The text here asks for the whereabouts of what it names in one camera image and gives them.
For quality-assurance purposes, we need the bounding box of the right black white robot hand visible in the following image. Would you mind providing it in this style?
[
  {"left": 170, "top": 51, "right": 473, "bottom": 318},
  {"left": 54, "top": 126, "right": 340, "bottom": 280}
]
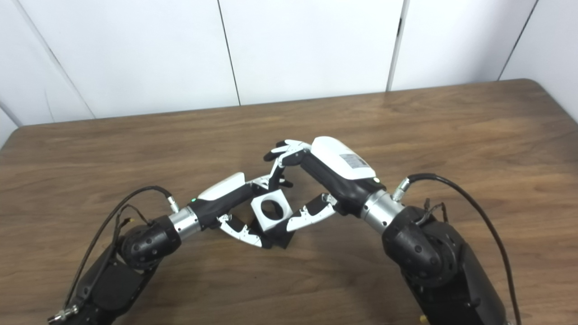
[{"left": 264, "top": 136, "right": 387, "bottom": 232}]

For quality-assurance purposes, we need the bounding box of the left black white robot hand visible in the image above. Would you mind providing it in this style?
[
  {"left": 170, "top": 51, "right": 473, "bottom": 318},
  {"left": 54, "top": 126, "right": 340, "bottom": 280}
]
[{"left": 187, "top": 172, "right": 294, "bottom": 249}]

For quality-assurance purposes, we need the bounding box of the white square piece with hole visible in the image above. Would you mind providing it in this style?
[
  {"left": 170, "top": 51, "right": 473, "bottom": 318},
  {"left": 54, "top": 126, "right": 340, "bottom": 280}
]
[{"left": 251, "top": 190, "right": 291, "bottom": 232}]

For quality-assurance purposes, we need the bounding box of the black peg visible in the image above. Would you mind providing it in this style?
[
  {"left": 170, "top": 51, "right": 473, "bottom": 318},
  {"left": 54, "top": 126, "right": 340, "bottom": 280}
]
[{"left": 260, "top": 201, "right": 295, "bottom": 250}]

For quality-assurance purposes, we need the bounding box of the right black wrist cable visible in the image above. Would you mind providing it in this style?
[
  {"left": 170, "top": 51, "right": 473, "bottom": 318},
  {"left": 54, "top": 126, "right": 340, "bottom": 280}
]
[{"left": 392, "top": 173, "right": 522, "bottom": 325}]

